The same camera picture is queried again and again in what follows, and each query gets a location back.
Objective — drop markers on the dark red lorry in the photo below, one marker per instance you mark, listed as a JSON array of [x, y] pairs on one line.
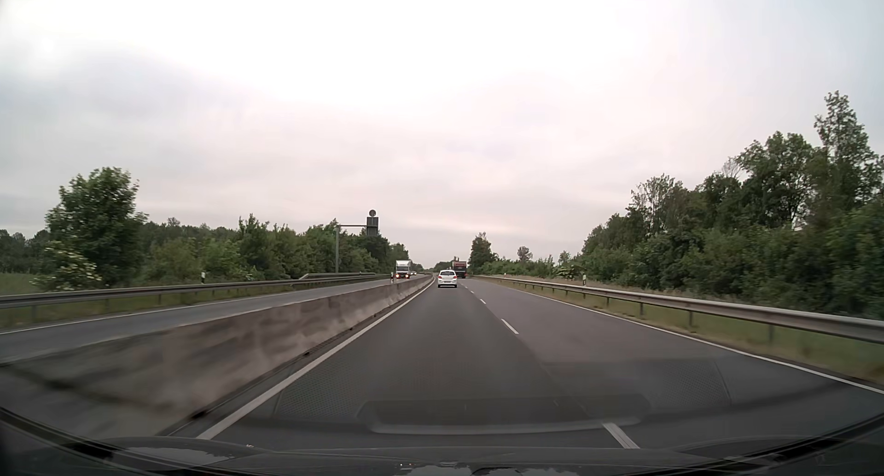
[[459, 269]]

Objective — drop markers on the white car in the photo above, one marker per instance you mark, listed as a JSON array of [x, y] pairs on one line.
[[447, 278]]

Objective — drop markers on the white lorry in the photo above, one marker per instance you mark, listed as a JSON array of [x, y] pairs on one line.
[[403, 269]]

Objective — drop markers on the overhead sign gantry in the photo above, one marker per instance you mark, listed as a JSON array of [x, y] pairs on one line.
[[359, 227]]

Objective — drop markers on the grey asphalt road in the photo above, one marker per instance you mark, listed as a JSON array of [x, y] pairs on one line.
[[442, 352]]

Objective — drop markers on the road markings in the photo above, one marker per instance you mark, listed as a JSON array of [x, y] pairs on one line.
[[290, 381]]

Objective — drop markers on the car's own bonnet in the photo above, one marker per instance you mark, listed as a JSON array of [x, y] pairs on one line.
[[442, 462]]

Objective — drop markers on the concrete median barrier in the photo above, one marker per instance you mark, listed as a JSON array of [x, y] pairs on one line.
[[228, 341]]

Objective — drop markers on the wood of green trees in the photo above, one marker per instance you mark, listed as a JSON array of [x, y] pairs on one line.
[[172, 251], [746, 248]]

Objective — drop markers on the opposite grey asphalt carriageway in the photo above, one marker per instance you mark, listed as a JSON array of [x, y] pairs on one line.
[[138, 321]]

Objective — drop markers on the grass verge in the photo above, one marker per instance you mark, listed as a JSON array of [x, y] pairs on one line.
[[760, 338], [103, 306]]

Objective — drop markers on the metal guard rail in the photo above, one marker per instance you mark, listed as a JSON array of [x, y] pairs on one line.
[[138, 291], [690, 303]]

